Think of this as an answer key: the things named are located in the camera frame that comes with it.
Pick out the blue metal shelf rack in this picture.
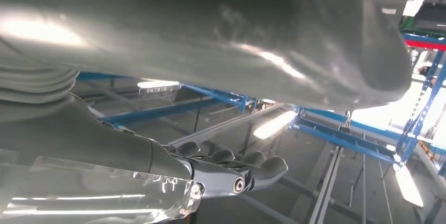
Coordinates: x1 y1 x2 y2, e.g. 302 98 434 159
395 33 446 178
289 105 405 164

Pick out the long ceiling light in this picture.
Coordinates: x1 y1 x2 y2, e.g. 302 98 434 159
393 165 424 208
253 110 297 140
137 80 180 89

